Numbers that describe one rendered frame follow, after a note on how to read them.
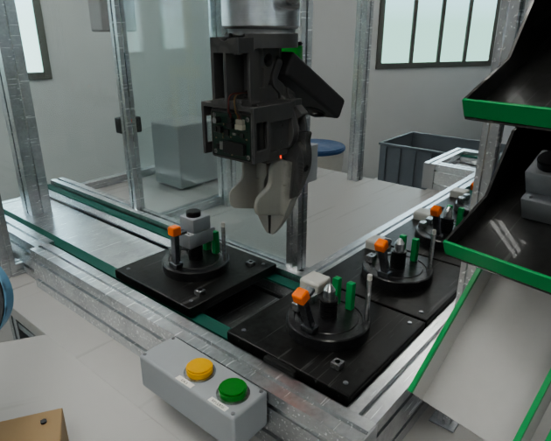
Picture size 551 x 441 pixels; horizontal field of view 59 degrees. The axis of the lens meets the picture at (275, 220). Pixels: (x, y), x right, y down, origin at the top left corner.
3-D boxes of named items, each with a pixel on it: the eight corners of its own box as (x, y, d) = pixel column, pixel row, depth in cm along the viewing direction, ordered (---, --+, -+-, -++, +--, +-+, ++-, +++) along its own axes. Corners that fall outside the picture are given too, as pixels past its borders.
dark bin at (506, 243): (561, 299, 48) (563, 246, 44) (444, 255, 58) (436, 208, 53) (671, 145, 59) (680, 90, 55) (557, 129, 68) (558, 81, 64)
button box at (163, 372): (234, 453, 66) (233, 417, 64) (142, 385, 79) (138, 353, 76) (268, 423, 71) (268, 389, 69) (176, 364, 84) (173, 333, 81)
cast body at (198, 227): (190, 250, 97) (187, 217, 95) (176, 244, 100) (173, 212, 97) (220, 237, 103) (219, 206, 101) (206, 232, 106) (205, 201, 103)
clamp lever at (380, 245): (387, 276, 93) (383, 247, 89) (378, 272, 95) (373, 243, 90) (396, 263, 95) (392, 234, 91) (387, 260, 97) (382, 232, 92)
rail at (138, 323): (354, 504, 63) (359, 440, 59) (37, 286, 117) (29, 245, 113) (376, 477, 67) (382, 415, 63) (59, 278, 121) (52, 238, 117)
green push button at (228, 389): (233, 412, 66) (233, 400, 65) (212, 398, 68) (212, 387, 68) (253, 396, 69) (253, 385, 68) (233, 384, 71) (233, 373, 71)
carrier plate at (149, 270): (190, 318, 88) (189, 308, 87) (115, 277, 102) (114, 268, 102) (276, 271, 105) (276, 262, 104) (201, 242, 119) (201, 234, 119)
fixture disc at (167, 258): (192, 289, 94) (191, 280, 93) (149, 268, 102) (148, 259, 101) (243, 264, 104) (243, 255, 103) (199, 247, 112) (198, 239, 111)
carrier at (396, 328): (349, 409, 67) (354, 331, 62) (226, 340, 82) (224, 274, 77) (424, 332, 84) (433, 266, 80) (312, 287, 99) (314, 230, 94)
